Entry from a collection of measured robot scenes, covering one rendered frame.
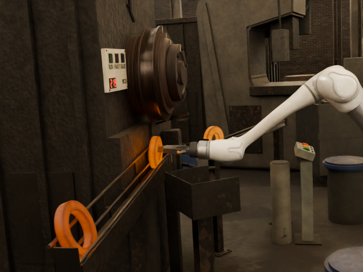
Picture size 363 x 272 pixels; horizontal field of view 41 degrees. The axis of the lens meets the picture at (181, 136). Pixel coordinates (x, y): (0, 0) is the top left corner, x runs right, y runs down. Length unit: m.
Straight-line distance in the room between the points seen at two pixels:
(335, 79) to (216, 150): 0.60
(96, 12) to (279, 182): 1.60
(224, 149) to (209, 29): 3.06
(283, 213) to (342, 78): 1.29
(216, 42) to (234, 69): 0.34
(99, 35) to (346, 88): 1.02
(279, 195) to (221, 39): 2.46
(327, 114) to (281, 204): 1.48
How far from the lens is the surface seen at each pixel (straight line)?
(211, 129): 2.86
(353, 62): 6.72
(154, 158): 2.26
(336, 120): 4.41
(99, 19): 2.07
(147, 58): 2.25
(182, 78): 2.39
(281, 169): 3.04
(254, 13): 5.05
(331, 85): 2.06
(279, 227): 3.15
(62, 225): 1.47
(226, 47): 5.13
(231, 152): 2.22
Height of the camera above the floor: 1.16
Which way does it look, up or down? 9 degrees down
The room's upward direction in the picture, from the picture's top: 3 degrees counter-clockwise
